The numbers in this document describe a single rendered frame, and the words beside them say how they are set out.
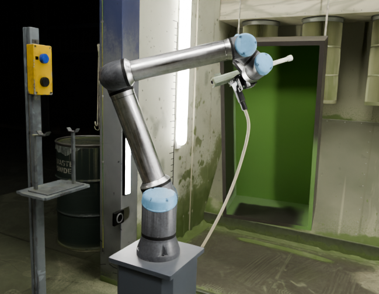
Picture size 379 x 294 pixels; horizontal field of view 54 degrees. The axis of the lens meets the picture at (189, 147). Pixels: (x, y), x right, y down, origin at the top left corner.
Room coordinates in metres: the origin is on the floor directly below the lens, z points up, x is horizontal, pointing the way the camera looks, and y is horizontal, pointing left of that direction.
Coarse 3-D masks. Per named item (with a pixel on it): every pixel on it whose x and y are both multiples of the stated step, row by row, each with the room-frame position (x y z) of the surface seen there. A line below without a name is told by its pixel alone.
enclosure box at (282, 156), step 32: (224, 64) 2.45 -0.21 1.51; (288, 64) 2.55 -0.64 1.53; (320, 64) 2.14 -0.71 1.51; (224, 96) 2.47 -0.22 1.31; (256, 96) 2.67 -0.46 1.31; (288, 96) 2.59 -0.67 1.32; (320, 96) 2.17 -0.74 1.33; (224, 128) 2.43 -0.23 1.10; (256, 128) 2.71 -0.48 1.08; (288, 128) 2.63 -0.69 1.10; (320, 128) 2.40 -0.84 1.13; (224, 160) 2.47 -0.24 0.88; (256, 160) 2.76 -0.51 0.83; (288, 160) 2.67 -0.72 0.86; (224, 192) 2.52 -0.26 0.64; (256, 192) 2.81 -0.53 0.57; (288, 192) 2.71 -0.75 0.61; (288, 224) 2.39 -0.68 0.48
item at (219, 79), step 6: (276, 60) 2.09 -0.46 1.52; (282, 60) 2.10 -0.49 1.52; (288, 60) 2.11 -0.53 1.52; (234, 72) 2.00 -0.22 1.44; (216, 78) 1.97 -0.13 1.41; (222, 78) 1.98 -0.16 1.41; (228, 78) 1.99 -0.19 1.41; (216, 84) 1.97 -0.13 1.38; (222, 84) 2.00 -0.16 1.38; (234, 90) 2.01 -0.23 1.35; (240, 96) 1.98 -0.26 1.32; (240, 102) 1.99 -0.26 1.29; (246, 108) 1.98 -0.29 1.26
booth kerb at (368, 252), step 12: (204, 216) 3.49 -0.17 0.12; (216, 216) 3.43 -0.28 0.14; (228, 228) 3.37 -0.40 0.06; (240, 228) 3.32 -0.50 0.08; (252, 228) 3.26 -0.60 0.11; (264, 228) 3.21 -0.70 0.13; (276, 228) 3.16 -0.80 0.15; (288, 240) 3.11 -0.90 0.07; (300, 240) 3.06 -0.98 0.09; (312, 240) 3.02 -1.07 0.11; (324, 240) 2.98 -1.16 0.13; (336, 240) 2.93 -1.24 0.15; (348, 240) 2.90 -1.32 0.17; (348, 252) 2.89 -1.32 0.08; (360, 252) 2.85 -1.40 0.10; (372, 252) 2.81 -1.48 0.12
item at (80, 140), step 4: (60, 140) 3.19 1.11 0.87; (64, 140) 3.23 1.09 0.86; (68, 140) 3.22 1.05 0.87; (76, 140) 3.27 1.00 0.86; (80, 140) 3.25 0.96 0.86; (84, 140) 3.28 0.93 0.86; (88, 140) 3.29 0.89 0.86; (92, 140) 3.30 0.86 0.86; (96, 140) 3.30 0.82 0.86; (80, 144) 3.04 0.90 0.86; (84, 144) 3.05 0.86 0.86; (88, 144) 3.06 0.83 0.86; (92, 144) 3.07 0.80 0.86; (96, 144) 3.07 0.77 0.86
